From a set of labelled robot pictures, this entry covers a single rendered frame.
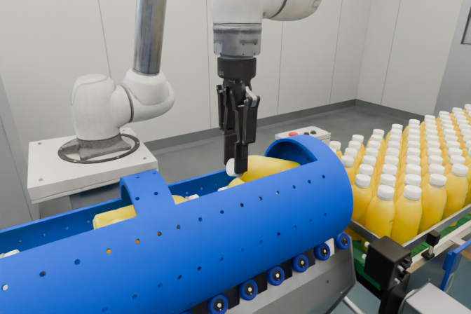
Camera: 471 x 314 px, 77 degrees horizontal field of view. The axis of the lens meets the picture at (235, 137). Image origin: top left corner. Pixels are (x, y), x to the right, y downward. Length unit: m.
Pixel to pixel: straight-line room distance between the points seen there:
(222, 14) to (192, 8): 3.11
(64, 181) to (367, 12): 5.27
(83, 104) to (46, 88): 2.25
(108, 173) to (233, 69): 0.65
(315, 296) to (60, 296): 0.59
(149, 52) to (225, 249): 0.79
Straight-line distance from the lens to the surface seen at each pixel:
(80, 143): 1.21
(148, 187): 0.56
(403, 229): 0.94
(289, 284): 0.80
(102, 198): 1.20
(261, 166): 0.65
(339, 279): 0.92
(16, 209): 2.36
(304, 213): 0.65
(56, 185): 1.06
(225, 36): 0.54
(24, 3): 3.32
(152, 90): 1.18
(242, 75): 0.55
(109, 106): 1.15
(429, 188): 1.02
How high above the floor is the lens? 1.51
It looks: 22 degrees down
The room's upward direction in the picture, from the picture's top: straight up
